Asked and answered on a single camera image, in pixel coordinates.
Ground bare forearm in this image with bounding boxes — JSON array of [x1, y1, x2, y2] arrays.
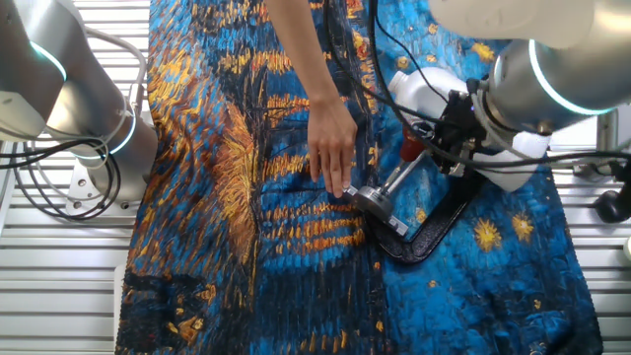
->
[[265, 0, 346, 107]]

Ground grey base cable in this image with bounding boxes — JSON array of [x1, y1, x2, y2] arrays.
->
[[83, 27, 148, 117]]

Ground thin metal rod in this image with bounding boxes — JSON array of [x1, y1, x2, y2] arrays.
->
[[388, 155, 429, 196]]

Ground starry night painted cloth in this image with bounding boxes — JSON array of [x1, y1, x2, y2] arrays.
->
[[113, 0, 605, 355]]

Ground black base cables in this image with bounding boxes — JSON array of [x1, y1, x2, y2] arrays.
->
[[0, 140, 122, 222]]

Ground white plastic jug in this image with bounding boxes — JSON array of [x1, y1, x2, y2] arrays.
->
[[386, 66, 552, 193]]

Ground metal base mounting plate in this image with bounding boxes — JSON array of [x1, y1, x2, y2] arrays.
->
[[66, 160, 142, 212]]

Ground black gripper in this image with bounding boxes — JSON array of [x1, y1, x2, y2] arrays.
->
[[407, 88, 490, 178]]

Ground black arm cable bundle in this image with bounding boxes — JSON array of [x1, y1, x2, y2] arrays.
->
[[322, 0, 631, 173]]

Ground black computer mouse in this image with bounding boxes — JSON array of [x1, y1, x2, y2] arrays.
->
[[591, 189, 631, 224]]

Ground black cable connector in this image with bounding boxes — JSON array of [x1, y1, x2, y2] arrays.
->
[[609, 160, 631, 194]]

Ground bare right hand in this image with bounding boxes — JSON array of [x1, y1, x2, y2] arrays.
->
[[308, 96, 359, 199]]

